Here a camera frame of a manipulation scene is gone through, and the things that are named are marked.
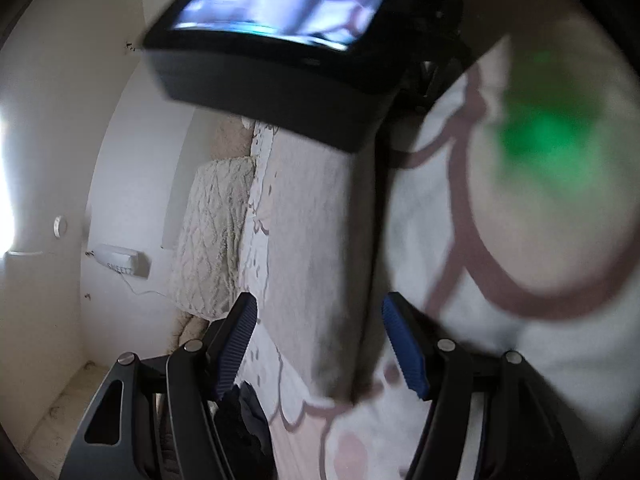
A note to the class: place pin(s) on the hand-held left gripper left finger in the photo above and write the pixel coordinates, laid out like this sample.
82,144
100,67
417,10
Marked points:
235,350

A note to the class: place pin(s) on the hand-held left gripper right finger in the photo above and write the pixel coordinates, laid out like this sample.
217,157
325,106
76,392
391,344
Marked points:
407,350

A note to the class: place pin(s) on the beige garment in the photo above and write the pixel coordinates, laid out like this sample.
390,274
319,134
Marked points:
320,260

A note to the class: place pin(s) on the black folded clothes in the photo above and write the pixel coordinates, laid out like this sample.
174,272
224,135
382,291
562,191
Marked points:
240,430

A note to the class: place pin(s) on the long beige bolster pillow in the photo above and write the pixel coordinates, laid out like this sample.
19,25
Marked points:
232,137

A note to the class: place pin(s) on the quilted cream pillow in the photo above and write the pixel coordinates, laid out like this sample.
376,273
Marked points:
210,240

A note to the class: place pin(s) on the pink and white printed blanket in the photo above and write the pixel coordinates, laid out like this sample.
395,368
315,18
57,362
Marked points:
550,360

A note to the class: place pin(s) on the white wall device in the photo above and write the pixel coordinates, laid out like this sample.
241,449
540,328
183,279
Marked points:
117,260

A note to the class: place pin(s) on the round white wall switch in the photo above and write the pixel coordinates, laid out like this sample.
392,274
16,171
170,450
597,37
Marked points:
60,226

